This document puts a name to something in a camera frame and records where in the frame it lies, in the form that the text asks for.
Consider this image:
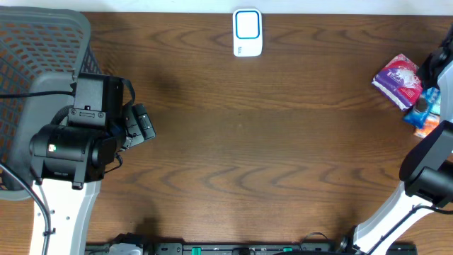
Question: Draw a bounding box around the pink purple liners pack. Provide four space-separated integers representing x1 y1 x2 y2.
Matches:
372 54 423 111

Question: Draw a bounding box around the blue Oreo cookie pack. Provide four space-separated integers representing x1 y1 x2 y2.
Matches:
403 87 440 128

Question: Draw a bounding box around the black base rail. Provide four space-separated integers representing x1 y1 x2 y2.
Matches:
84 242 419 255

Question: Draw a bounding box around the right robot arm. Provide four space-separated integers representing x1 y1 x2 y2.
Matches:
342 32 452 254

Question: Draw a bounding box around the grey plastic mesh basket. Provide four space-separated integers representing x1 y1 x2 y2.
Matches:
1 6 101 200

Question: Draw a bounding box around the small orange box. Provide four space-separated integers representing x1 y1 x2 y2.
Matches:
413 114 440 138

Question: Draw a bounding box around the white barcode scanner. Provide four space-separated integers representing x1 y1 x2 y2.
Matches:
232 8 263 57

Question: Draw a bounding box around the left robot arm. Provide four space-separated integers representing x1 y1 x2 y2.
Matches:
30 103 156 254

